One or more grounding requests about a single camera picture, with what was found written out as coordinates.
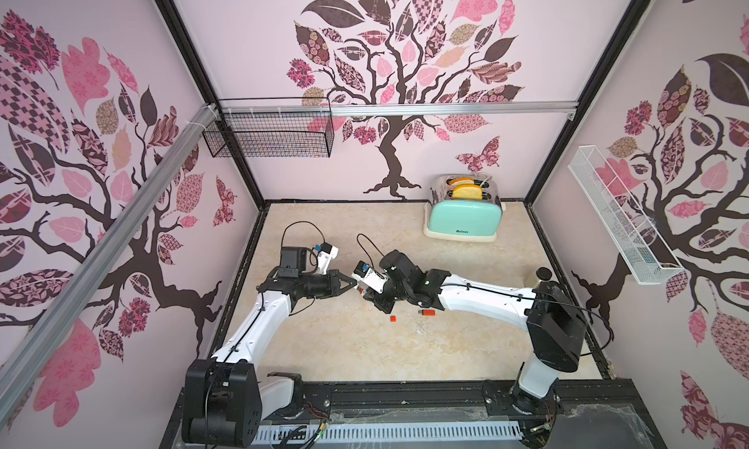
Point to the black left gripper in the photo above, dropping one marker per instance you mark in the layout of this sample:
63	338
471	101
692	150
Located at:
332	278

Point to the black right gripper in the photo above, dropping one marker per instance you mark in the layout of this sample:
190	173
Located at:
385	291

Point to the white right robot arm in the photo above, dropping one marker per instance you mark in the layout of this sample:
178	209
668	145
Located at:
555	325

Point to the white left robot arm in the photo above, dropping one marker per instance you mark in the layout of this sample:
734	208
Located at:
225	400

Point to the mint green toaster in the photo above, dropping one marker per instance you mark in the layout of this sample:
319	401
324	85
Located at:
462	219

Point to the bread slice in toaster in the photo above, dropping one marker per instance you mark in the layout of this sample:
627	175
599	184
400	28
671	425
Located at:
466	188

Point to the glass spice jar far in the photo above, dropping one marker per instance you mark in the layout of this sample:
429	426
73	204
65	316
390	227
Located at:
543	274

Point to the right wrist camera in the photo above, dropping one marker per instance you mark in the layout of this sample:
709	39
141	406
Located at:
367	275

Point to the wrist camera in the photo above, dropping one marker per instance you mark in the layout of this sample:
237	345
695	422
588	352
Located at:
325	254
367	275

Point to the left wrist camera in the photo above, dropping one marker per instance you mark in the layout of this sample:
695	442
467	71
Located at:
325	254

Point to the white slotted cable duct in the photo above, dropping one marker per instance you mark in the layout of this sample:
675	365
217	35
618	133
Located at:
387	435

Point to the black wire basket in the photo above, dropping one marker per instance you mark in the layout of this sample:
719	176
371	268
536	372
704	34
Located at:
273	127

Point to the white wire shelf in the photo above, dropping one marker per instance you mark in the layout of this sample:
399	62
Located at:
609	186

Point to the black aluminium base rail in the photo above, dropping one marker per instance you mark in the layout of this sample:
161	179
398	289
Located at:
581	414

